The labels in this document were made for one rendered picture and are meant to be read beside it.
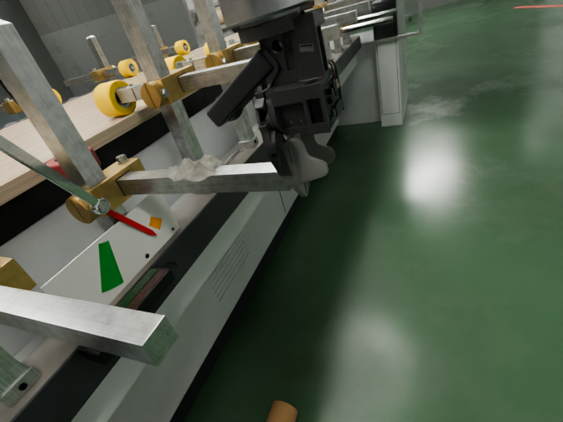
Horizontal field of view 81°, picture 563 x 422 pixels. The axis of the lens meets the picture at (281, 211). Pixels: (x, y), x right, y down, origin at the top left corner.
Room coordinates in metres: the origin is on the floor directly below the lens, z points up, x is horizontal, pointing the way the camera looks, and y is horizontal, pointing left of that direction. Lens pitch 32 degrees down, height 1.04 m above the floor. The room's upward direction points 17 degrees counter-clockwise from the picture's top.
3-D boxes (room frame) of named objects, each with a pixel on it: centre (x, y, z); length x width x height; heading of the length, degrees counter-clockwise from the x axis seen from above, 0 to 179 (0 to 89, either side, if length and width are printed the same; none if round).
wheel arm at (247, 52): (0.97, -0.03, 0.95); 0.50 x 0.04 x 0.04; 60
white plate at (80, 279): (0.49, 0.28, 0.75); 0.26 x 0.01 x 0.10; 150
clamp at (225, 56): (0.98, 0.02, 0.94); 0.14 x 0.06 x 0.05; 150
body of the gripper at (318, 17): (0.38, -0.05, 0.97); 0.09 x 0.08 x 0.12; 60
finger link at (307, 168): (0.37, -0.04, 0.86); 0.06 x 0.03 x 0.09; 60
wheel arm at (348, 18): (1.18, -0.16, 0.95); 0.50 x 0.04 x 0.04; 60
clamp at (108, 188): (0.55, 0.28, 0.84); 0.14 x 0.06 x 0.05; 150
